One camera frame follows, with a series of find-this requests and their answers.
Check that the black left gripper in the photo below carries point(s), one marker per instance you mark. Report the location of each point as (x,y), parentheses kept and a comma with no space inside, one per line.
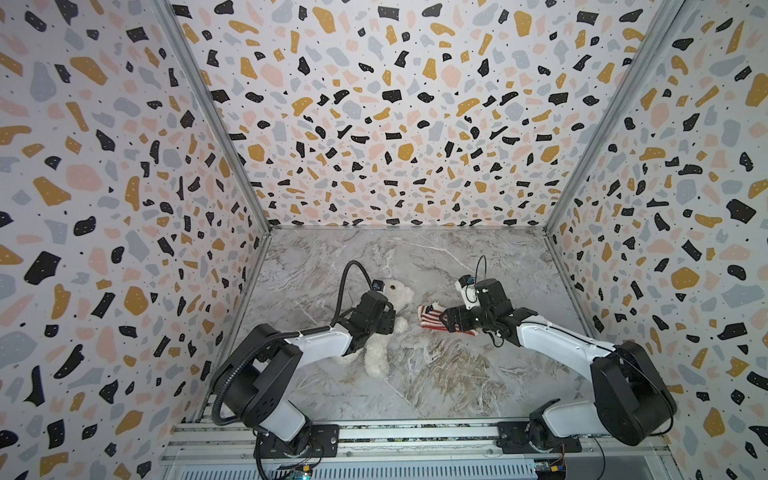
(389,317)

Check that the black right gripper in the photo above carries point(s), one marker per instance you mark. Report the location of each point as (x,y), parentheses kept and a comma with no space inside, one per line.
(459,315)

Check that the white plush teddy bear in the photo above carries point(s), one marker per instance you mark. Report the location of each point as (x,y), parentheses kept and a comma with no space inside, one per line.
(375,351)

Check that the red white striped sweater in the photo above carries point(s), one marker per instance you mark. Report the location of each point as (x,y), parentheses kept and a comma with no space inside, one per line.
(438,318)

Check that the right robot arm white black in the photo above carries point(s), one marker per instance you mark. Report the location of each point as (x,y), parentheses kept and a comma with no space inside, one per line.
(629,400)

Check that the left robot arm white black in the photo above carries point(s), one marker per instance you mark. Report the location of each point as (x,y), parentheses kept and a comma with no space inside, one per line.
(250,385)

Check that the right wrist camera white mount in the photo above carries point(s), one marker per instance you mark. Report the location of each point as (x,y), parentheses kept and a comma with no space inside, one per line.
(466,286)

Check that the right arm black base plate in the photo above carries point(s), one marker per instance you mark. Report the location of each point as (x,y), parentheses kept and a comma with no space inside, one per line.
(531,437)

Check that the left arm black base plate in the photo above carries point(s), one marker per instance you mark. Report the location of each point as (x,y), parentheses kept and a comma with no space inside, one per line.
(313,440)

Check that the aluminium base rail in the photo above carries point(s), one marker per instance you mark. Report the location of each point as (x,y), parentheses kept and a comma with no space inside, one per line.
(409,449)

